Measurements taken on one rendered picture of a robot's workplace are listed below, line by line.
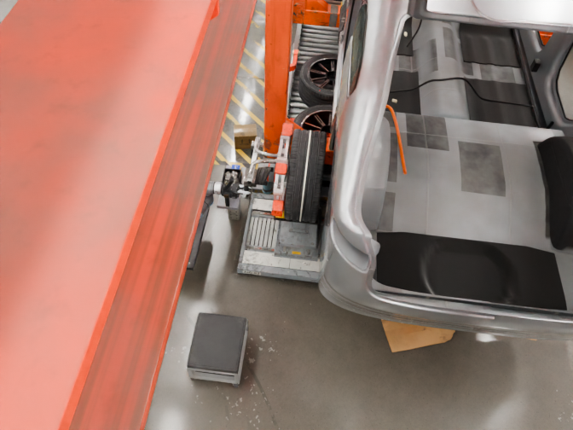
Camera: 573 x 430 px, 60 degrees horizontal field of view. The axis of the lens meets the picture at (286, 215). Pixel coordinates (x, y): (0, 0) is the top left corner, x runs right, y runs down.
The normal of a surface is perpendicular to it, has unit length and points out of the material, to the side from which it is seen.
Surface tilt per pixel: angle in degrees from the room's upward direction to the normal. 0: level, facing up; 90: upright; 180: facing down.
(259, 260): 0
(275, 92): 90
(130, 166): 0
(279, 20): 90
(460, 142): 6
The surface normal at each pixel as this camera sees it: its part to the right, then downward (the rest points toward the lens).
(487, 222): 0.00, -0.26
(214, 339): 0.04, -0.58
